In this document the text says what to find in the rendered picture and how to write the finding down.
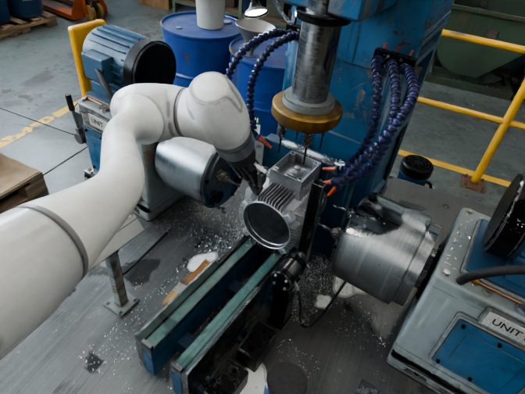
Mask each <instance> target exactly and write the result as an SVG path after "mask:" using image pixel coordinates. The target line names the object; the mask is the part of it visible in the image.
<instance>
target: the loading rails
mask: <svg viewBox="0 0 525 394"><path fill-rule="evenodd" d="M249 236H250V235H248V236H246V235H244V236H243V237H242V238H241V239H240V240H239V241H238V242H237V243H235V244H234V245H233V246H232V247H231V248H230V249H229V250H228V251H227V252H226V253H225V254H224V255H223V256H222V257H221V258H220V259H219V260H218V261H217V262H216V261H215V260H213V261H212V262H211V263H210V264H209V265H208V266H207V267H206V268H205V269H204V270H202V271H201V272H200V273H199V274H198V275H197V276H196V277H195V278H194V279H193V280H192V281H191V282H190V283H189V284H188V285H187V286H186V287H185V288H183V289H182V290H181V291H180V292H179V293H178V294H177V295H176V296H175V297H174V298H173V299H172V300H171V301H170V302H169V303H168V304H167V305H165V306H164V307H163V308H162V309H161V310H160V311H159V312H158V313H157V314H156V315H155V316H154V317H153V318H152V319H151V320H150V321H149V322H148V323H147V324H146V325H145V326H144V327H143V328H142V329H141V330H140V331H139V332H138V333H137V334H136V335H135V336H134V337H135V341H136V345H137V351H138V355H139V359H140V363H141V366H143V367H144V368H145V369H146V370H148V371H149V372H151V373H152V374H153V375H155V376H156V374H157V373H158V372H159V371H160V370H161V369H162V368H163V367H164V365H165V364H166V363H167V362H168V361H169V360H170V359H171V358H172V357H173V355H174V354H175V353H176V352H177V351H178V352H179V353H181V355H180V357H179V358H178V359H177V360H176V361H172V362H171V363H170V369H171V374H172V381H173V390H174V392H176V393H177V394H196V393H197V392H198V393H199V394H203V390H204V389H205V388H206V386H207V385H208V384H209V383H210V382H211V381H212V379H211V378H210V376H211V375H212V373H213V372H214V371H215V369H217V368H218V366H219V365H220V364H221V362H222V361H223V360H224V358H225V357H226V356H227V354H228V353H229V352H230V351H231V350H232V349H233V347H234V346H235V345H236V343H238V344H239V345H240V344H241V342H242V341H243V340H244V338H245V337H246V336H247V334H248V333H249V330H248V328H249V327H250V326H251V325H252V323H253V322H254V320H255V319H256V318H257V317H258V311H259V310H260V309H261V307H262V306H263V305H264V303H265V302H266V301H267V302H269V303H271V304H272V303H273V294H274V290H273V289H272V287H273V282H272V279H271V273H272V272H273V271H274V270H275V268H277V267H279V266H280V264H281V263H282V262H283V260H284V257H285V256H286V255H287V254H288V253H296V254H297V251H298V249H297V248H296V247H293V248H292V249H290V250H289V251H288V253H286V254H282V255H281V254H280V252H278V253H277V252H275V254H276V255H275V256H274V257H273V254H274V252H273V251H272V252H271V250H270V251H268V249H267V250H266V247H265V248H264V249H263V246H262V247H260V244H259V245H258V242H257V243H255V241H254V242H253V238H252V237H251V236H250V237H249ZM248 239H250V242H252V243H250V242H249V240H248ZM246 245H248V246H246ZM251 245H252V247H251ZM276 251H278V250H276ZM279 254H280V256H279ZM265 255H267V256H268V259H267V260H266V261H265V262H264V263H263V264H262V266H261V267H260V268H259V269H258V270H257V271H256V272H255V273H254V274H253V275H252V276H251V277H250V278H249V279H248V281H247V282H246V283H245V284H244V285H243V284H242V283H241V281H242V280H243V279H244V278H245V277H246V275H247V274H248V273H249V272H250V271H251V270H252V269H253V268H254V266H255V265H256V264H257V263H258V262H259V261H260V260H261V259H262V258H263V257H264V256H265ZM276 259H278V260H276ZM274 260H275V261H274ZM225 298H229V299H230V301H229V302H228V303H227V305H226V306H225V307H224V308H223V309H222V310H221V311H220V312H219V313H218V314H217V315H216V316H215V317H214V319H213V320H212V321H211V322H210V323H209V324H208V325H207V327H206V328H205V329H204V330H203V331H202V332H201V333H200V335H199V336H198V337H197V338H196V337H194V336H193V334H194V333H195V332H196V331H197V329H198V328H199V327H200V326H201V325H202V324H203V323H204V322H205V320H206V319H207V318H208V317H209V316H210V315H211V314H212V313H213V311H214V310H215V309H216V308H217V307H218V306H219V305H220V304H221V303H222V301H224V300H225Z"/></svg>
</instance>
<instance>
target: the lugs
mask: <svg viewBox="0 0 525 394"><path fill-rule="evenodd" d="M256 199H257V197H256V195H255V193H254V192H253V193H251V194H249V195H247V196H246V197H245V201H246V202H247V204H249V203H251V202H254V201H255V200H256ZM283 218H284V219H285V220H286V222H287V224H289V223H292V222H293V221H294V220H295V219H296V216H295V215H294V214H293V212H292V211H289V212H286V213H285V214H284V215H283ZM242 231H243V232H244V233H245V235H246V236H248V235H250V234H249V233H248V231H247V229H246V228H245V227H244V228H243V229H242ZM289 250H290V248H288V247H284V248H282V249H278V251H279V252H280V254H281V255H282V254H286V253H288V251H289Z"/></svg>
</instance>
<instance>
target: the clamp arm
mask: <svg viewBox="0 0 525 394"><path fill-rule="evenodd" d="M326 186H327V184H326V183H324V182H322V181H319V180H317V179H315V180H314V181H313V182H312V184H311V188H310V192H309V198H308V202H307V207H306V211H305V217H304V221H303V225H302V232H301V236H300V240H299V244H298V251H297V254H299V255H301V254H303V255H302V257H303V258H304V257H305V258H304V259H303V260H304V261H305V262H306V261H307V260H308V259H309V254H310V250H311V247H312V243H313V238H314V234H315V231H316V225H317V221H318V218H319V215H320V209H321V205H322V201H323V196H324V192H325V189H326Z"/></svg>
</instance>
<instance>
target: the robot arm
mask: <svg viewBox="0 0 525 394"><path fill-rule="evenodd" d="M110 113H111V115H112V119H111V120H110V121H109V122H108V123H107V125H106V126H105V129H104V131H103V134H102V147H101V162H100V170H99V172H98V173H97V174H96V175H95V176H94V177H92V178H90V179H88V180H86V181H84V182H82V183H79V184H77V185H74V186H72V187H70V188H67V189H64V190H62V191H60V192H56V193H54V194H51V195H47V196H45V197H42V198H39V199H35V200H32V201H29V202H25V203H23V204H21V205H19V206H16V207H14V208H12V209H10V210H8V211H6V212H4V213H1V214H0V360H1V359H3V358H4V357H5V356H6V355H8V354H9V353H10V352H12V351H13V350H14V349H15V348H16V347H17V346H18V345H19V344H20V343H21V342H23V341H24V340H25V339H26V338H27V337H28V336H29V335H31V334H32V333H33V332H34V331H35V330H36V329H37V328H38V327H40V326H41V325H42V324H43V323H44V322H45V321H46V320H47V319H48V318H49V317H50V316H51V315H53V314H54V312H56V310H57V309H58V308H59V306H60V305H61V304H62V303H63V301H64V300H65V299H66V297H67V296H68V295H69V294H70V293H71V292H72V291H73V290H74V288H75V287H76V286H77V285H78V284H79V283H80V281H81V280H82V279H83V278H84V277H85V276H86V275H87V273H88V271H89V270H90V269H91V268H92V266H93V265H94V263H95V261H96V260H97V258H98V257H99V256H100V254H101V253H102V251H103V250H104V248H105V247H106V246H107V245H108V244H109V242H110V241H111V239H112V238H113V236H114V235H115V234H116V232H117V231H118V230H119V229H120V228H121V227H122V225H123V224H124V223H125V221H126V220H127V218H128V217H129V216H130V215H131V214H132V212H133V211H134V208H135V207H136V205H137V204H138V202H139V200H140V197H141V194H142V192H143V189H144V184H145V172H144V167H143V164H142V161H141V157H140V154H139V151H138V146H137V143H138V144H142V145H150V144H152V143H155V142H158V141H166V140H171V139H172V138H176V137H184V138H193V139H196V140H199V141H203V142H206V143H208V144H210V145H213V146H214V148H215V149H216V151H217V152H218V154H219V155H220V157H221V158H223V159H224V160H225V161H227V163H228V164H229V165H230V167H231V168H232V169H233V170H234V172H235V173H236V174H237V176H239V178H244V179H245V181H246V182H248V185H249V187H250V189H251V190H252V192H254V193H255V195H257V196H258V195H259V194H260V192H261V191H262V190H263V185H264V183H265V182H266V172H267V171H268V169H269V168H268V167H264V166H260V165H259V161H258V160H257V159H256V150H255V138H254V135H253V133H252V129H251V127H250V119H249V115H248V110H247V107H246V105H245V102H244V100H243V98H242V97H241V94H240V92H239V91H238V90H237V88H236V87H235V85H234V84H233V83H232V82H231V81H230V80H229V79H228V78H227V77H226V76H224V75H223V74H221V73H218V72H205V73H201V74H199V75H198V76H197V77H196V78H195V79H194V80H193V81H192V82H191V84H190V86H189V88H185V87H180V86H176V85H172V84H152V83H143V84H131V85H128V86H126V87H124V88H121V89H120V90H119V91H117V92H116V93H115V95H114V96H113V97H112V100H111V103H110ZM136 142H137V143H136Z"/></svg>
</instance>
